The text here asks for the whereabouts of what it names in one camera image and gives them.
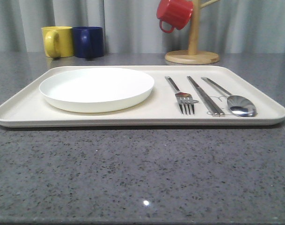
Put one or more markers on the wooden mug tree stand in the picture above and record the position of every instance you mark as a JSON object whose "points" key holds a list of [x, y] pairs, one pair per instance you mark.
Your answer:
{"points": [[194, 56]]}

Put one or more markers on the dark blue mug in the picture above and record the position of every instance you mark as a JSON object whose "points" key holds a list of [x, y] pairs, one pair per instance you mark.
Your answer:
{"points": [[88, 42]]}

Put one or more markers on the red mug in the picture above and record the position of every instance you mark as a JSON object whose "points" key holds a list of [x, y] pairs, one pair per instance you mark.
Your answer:
{"points": [[174, 14]]}

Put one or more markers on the silver metal spoon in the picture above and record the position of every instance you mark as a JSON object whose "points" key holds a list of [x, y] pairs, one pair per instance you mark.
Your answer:
{"points": [[237, 105]]}

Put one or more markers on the yellow mug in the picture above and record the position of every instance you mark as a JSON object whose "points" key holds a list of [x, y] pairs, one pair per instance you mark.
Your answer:
{"points": [[58, 41]]}

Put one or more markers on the silver metal fork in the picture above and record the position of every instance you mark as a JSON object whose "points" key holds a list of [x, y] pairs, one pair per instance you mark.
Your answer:
{"points": [[185, 100]]}

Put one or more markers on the white round plate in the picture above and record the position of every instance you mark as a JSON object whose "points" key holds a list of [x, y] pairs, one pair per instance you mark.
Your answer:
{"points": [[97, 90]]}

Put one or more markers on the beige rabbit serving tray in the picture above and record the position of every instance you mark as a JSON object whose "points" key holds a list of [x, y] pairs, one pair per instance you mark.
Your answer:
{"points": [[28, 108]]}

